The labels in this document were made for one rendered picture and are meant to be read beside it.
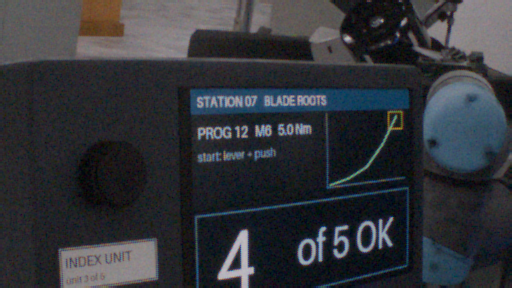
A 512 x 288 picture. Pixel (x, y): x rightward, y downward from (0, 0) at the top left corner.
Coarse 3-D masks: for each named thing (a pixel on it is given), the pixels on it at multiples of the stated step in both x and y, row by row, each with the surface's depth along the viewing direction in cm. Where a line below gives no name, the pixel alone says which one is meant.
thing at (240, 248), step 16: (240, 208) 41; (256, 208) 42; (272, 208) 43; (208, 224) 40; (224, 224) 41; (240, 224) 41; (256, 224) 42; (272, 224) 43; (208, 240) 40; (224, 240) 41; (240, 240) 41; (256, 240) 42; (272, 240) 43; (208, 256) 40; (224, 256) 41; (240, 256) 41; (256, 256) 42; (272, 256) 43; (208, 272) 40; (224, 272) 41; (240, 272) 41; (256, 272) 42; (272, 272) 43
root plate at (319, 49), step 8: (328, 40) 128; (336, 40) 128; (312, 48) 130; (320, 48) 129; (336, 48) 128; (344, 48) 127; (320, 56) 129; (328, 56) 129; (336, 56) 128; (344, 56) 128
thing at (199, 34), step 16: (208, 32) 140; (224, 32) 138; (240, 32) 136; (192, 48) 142; (208, 48) 139; (224, 48) 138; (240, 48) 136; (256, 48) 134; (272, 48) 133; (288, 48) 131; (304, 48) 130
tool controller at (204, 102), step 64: (0, 64) 38; (64, 64) 36; (128, 64) 38; (192, 64) 40; (256, 64) 42; (320, 64) 45; (384, 64) 49; (0, 128) 37; (64, 128) 36; (128, 128) 38; (192, 128) 40; (256, 128) 42; (320, 128) 45; (384, 128) 48; (0, 192) 38; (64, 192) 36; (128, 192) 36; (192, 192) 40; (256, 192) 42; (320, 192) 45; (384, 192) 48; (0, 256) 38; (64, 256) 36; (128, 256) 38; (192, 256) 40; (320, 256) 45; (384, 256) 48
